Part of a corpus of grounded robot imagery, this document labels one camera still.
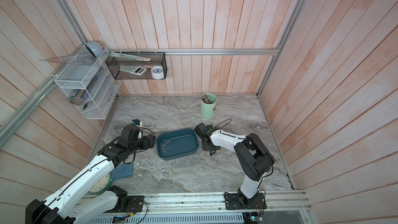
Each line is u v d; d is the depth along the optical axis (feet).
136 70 3.22
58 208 1.28
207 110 3.31
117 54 3.01
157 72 3.11
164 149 2.97
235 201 2.40
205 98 3.12
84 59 2.83
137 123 2.36
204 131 2.44
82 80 2.49
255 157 1.55
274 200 2.49
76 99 2.51
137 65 3.31
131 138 2.01
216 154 2.44
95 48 2.74
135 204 2.40
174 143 3.06
